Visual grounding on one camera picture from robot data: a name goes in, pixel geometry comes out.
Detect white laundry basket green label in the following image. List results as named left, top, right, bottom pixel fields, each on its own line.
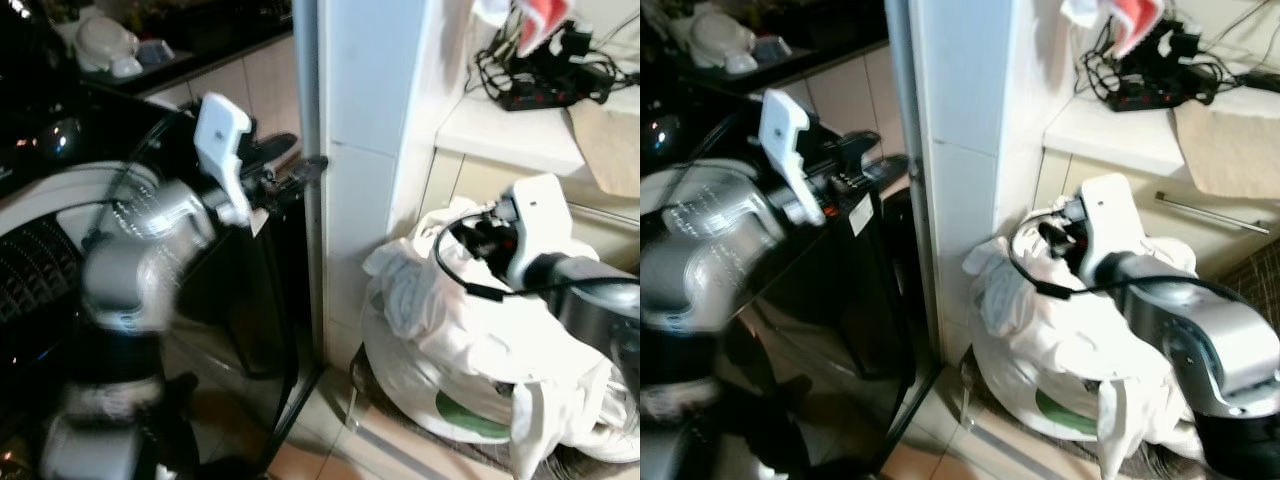
left=968, top=305, right=1211, bottom=463
left=358, top=300, right=641, bottom=467

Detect black power strip with cables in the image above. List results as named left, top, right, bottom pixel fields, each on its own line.
left=1075, top=15, right=1246, bottom=114
left=472, top=18, right=626, bottom=113

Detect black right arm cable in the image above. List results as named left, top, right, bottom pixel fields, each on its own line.
left=434, top=208, right=641, bottom=303
left=1007, top=208, right=1256, bottom=303

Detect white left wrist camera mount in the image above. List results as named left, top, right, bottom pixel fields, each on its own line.
left=192, top=92, right=258, bottom=228
left=757, top=88, right=818, bottom=227

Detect white round kitchen appliance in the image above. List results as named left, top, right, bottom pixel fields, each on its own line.
left=72, top=8, right=149, bottom=81
left=688, top=5, right=766, bottom=76

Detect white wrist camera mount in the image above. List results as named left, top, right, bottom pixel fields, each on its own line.
left=757, top=88, right=818, bottom=227
left=498, top=174, right=577, bottom=293
left=1074, top=172, right=1139, bottom=287
left=192, top=92, right=258, bottom=228

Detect red and white cloth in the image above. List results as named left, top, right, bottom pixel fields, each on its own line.
left=470, top=0, right=578, bottom=59
left=1060, top=0, right=1169, bottom=59

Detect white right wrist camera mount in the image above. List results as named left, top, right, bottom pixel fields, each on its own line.
left=1074, top=172, right=1139, bottom=287
left=498, top=174, right=577, bottom=293

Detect grey metal door frame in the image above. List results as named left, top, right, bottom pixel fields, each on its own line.
left=290, top=0, right=329, bottom=376
left=884, top=0, right=946, bottom=371

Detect beige hanging towel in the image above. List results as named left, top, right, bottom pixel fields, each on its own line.
left=1172, top=92, right=1280, bottom=201
left=565, top=98, right=641, bottom=199

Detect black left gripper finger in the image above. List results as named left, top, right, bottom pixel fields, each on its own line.
left=272, top=155, right=330, bottom=193
left=864, top=155, right=913, bottom=191
left=252, top=132, right=300, bottom=167
left=838, top=134, right=883, bottom=167

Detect white clothes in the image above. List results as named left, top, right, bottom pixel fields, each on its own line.
left=963, top=203, right=1206, bottom=477
left=360, top=198, right=641, bottom=480

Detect metal towel bar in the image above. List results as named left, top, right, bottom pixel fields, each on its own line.
left=1155, top=190, right=1248, bottom=237
left=565, top=200, right=641, bottom=229

